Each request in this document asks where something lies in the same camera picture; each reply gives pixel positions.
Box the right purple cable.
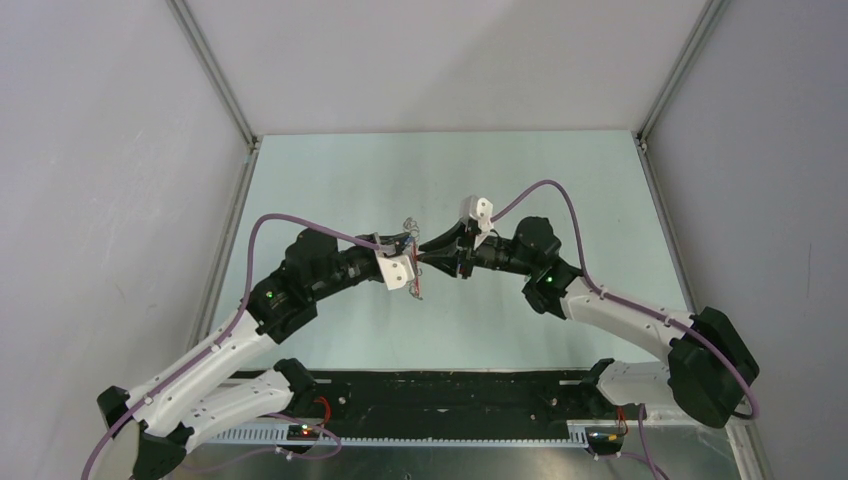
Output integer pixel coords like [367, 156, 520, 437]
[490, 179, 762, 480]

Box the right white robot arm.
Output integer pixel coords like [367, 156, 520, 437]
[418, 216, 760, 428]

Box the white slotted cable duct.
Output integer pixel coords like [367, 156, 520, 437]
[206, 423, 588, 448]

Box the right aluminium frame post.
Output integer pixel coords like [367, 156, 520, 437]
[634, 0, 731, 153]

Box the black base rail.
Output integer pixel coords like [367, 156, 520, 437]
[282, 370, 638, 442]

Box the red keyring with rings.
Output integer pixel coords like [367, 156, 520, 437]
[403, 217, 423, 301]

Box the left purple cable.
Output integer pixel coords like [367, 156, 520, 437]
[79, 213, 392, 480]

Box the purple cable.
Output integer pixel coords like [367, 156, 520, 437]
[490, 179, 762, 480]
[79, 213, 392, 480]

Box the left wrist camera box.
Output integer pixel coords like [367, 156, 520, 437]
[376, 255, 414, 291]

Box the aluminium frame post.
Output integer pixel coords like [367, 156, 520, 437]
[634, 0, 731, 153]
[166, 0, 259, 152]

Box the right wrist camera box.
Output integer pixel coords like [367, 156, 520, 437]
[460, 195, 493, 235]

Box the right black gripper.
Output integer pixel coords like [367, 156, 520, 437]
[416, 219, 536, 281]

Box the left aluminium frame post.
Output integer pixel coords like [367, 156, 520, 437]
[166, 0, 259, 152]

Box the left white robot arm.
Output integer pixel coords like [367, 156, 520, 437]
[84, 228, 415, 479]

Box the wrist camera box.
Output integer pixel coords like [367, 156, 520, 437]
[460, 195, 493, 235]
[376, 255, 414, 291]

